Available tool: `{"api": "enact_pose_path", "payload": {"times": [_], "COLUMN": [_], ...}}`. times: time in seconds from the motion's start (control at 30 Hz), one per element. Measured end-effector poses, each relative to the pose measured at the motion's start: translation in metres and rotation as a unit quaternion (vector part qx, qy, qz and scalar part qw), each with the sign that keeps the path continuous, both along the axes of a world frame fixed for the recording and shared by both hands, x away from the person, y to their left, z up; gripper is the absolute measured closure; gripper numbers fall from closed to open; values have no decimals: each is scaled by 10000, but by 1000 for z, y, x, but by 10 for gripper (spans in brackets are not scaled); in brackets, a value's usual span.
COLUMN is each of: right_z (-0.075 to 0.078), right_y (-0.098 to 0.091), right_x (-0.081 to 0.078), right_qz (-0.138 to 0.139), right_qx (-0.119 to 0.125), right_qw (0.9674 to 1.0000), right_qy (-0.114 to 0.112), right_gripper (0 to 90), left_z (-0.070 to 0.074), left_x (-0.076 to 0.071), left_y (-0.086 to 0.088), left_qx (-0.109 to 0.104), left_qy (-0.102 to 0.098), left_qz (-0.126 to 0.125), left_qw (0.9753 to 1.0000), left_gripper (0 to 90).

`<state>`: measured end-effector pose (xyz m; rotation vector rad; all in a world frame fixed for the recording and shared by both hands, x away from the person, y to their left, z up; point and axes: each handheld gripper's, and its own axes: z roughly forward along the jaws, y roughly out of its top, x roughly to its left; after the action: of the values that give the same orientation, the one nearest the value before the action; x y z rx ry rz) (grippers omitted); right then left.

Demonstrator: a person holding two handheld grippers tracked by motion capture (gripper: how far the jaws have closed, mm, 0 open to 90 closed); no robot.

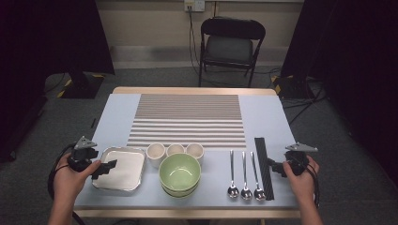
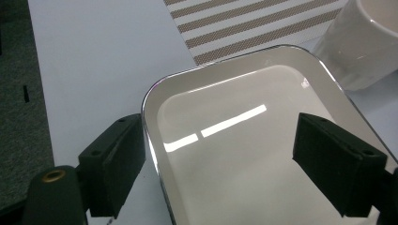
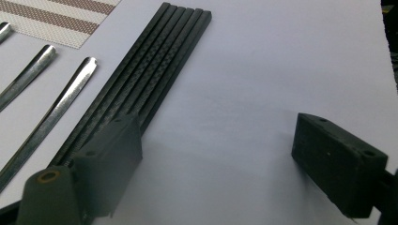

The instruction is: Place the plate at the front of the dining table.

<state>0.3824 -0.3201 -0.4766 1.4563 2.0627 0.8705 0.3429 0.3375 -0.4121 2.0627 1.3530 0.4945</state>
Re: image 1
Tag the black curtain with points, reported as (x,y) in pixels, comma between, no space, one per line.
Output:
(47,37)
(359,62)

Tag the wooden table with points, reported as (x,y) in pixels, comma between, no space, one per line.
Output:
(194,90)

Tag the white wall socket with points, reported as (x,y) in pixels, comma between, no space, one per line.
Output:
(195,5)

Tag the person's right hand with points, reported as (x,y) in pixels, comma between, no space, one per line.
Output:
(302,186)

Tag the black folding chair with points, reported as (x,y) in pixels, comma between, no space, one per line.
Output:
(230,50)

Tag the black stand base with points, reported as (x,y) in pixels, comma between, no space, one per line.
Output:
(81,87)
(291,89)

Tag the cream ceramic cup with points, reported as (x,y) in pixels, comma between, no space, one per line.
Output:
(175,150)
(155,151)
(194,150)

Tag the row of black chopsticks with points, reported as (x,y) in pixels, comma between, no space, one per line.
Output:
(264,168)

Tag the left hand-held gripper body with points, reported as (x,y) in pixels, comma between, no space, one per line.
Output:
(82,156)

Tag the square white plate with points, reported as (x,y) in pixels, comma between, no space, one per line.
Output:
(125,175)

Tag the striped woven placemat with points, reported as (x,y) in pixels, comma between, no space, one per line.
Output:
(187,118)

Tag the person's left hand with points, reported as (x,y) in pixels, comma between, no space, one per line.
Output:
(67,182)

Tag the small black stick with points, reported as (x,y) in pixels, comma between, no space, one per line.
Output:
(93,122)

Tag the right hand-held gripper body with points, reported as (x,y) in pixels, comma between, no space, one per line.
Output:
(297,161)

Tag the steel spoon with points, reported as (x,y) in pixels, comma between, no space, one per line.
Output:
(259,194)
(246,193)
(233,191)

